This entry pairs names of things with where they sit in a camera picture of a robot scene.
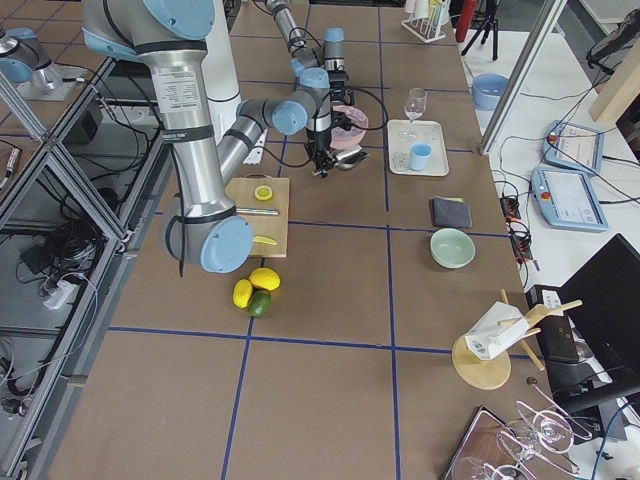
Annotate yellow lemon upper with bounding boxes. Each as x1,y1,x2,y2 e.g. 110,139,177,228
249,267,281,291

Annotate metal ice scoop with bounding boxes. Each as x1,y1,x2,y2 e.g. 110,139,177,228
327,145,369,171

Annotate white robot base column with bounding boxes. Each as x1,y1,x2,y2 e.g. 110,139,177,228
201,1,264,178

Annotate yellow plastic knife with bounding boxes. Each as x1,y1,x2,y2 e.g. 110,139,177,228
253,235,278,246

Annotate blue bowl off table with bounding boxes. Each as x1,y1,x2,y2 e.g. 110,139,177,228
471,73,509,111

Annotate white carton on stand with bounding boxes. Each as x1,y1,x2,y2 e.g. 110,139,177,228
464,302,529,361

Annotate grey folded cloth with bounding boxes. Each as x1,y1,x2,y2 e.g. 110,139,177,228
429,197,472,228

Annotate green bowl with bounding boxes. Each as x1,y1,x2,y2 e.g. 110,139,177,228
430,228,476,269

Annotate black tripod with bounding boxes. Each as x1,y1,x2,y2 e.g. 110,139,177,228
461,0,500,61

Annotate half lemon slice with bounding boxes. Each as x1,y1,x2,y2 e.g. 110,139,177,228
254,185,273,202

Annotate green lime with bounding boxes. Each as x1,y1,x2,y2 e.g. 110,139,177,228
247,290,272,317

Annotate lower teach pendant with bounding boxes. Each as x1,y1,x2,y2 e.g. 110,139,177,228
531,167,609,232

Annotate wooden cup stand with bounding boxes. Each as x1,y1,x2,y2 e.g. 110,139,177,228
452,289,583,390

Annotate wooden cutting board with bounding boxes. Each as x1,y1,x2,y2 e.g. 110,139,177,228
226,177,290,258

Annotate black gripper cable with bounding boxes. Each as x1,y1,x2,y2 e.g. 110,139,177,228
279,84,389,169

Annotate white bear tray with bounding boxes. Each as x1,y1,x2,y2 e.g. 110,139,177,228
387,120,449,177

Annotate red fire extinguisher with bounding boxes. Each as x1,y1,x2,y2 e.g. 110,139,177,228
455,0,476,43

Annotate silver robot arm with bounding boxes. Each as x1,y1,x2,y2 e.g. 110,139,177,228
82,1,348,273
264,0,355,106

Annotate aluminium frame post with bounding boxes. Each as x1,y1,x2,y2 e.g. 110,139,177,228
479,0,567,155

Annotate teach pendant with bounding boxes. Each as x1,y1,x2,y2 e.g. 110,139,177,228
542,120,605,175
531,167,609,232

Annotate pink bowl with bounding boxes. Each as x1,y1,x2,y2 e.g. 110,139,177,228
331,105,366,150

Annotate upper teach pendant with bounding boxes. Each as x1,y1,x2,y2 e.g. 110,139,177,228
542,120,605,175

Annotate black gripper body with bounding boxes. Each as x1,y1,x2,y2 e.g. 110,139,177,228
305,111,351,165
328,70,355,104

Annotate wine glasses on tray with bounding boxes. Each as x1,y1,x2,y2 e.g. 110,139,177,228
442,377,593,479

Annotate yellow lemon left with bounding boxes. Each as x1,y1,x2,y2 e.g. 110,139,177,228
232,279,254,309

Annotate blue plastic cup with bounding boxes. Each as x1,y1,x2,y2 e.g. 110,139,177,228
409,143,432,172

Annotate clear wine glass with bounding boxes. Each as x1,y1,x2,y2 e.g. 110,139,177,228
399,88,427,141

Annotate white cup rack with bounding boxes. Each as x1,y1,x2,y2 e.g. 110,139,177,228
401,0,450,44

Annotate yellow lemon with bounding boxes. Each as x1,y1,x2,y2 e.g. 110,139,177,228
232,279,254,309
249,267,281,291

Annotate pile of clear ice cubes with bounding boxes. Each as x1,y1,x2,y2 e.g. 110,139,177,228
344,106,369,130

